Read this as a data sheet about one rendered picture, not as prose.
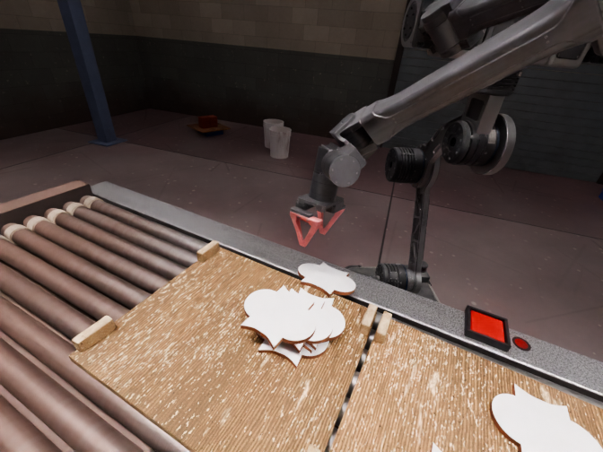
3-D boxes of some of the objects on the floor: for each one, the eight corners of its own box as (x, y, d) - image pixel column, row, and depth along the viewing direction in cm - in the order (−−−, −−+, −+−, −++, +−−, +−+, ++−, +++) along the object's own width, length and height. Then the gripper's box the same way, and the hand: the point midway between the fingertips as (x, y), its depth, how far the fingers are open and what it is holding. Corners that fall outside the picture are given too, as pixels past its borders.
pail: (284, 149, 440) (286, 123, 421) (266, 150, 431) (266, 124, 411) (279, 143, 464) (280, 118, 444) (261, 143, 454) (261, 118, 435)
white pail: (265, 157, 403) (266, 129, 384) (273, 151, 428) (273, 125, 409) (285, 160, 398) (287, 133, 378) (292, 154, 423) (293, 127, 403)
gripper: (327, 165, 68) (314, 226, 74) (295, 170, 56) (283, 243, 62) (354, 173, 65) (338, 236, 71) (327, 180, 53) (310, 255, 59)
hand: (313, 236), depth 66 cm, fingers open, 9 cm apart
